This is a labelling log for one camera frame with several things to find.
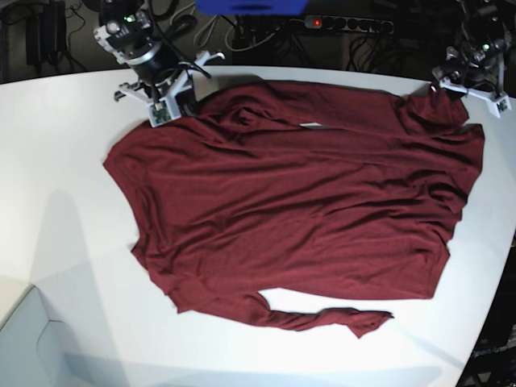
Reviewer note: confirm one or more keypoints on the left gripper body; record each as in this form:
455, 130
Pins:
471, 74

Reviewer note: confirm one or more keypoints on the white bin at corner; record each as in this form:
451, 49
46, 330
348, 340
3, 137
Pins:
30, 353

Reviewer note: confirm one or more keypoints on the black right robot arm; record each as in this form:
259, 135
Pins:
131, 32

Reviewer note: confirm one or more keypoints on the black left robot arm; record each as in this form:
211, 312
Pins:
483, 42

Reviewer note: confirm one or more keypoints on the black power strip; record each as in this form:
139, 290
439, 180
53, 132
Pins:
349, 24

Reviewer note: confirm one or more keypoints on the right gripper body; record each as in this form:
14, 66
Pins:
156, 64

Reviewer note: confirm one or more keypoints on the black box on floor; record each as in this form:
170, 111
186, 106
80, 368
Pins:
45, 35

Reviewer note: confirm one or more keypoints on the dark red t-shirt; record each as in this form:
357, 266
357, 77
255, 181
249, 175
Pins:
336, 192

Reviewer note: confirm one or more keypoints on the blue box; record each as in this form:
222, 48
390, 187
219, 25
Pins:
251, 7

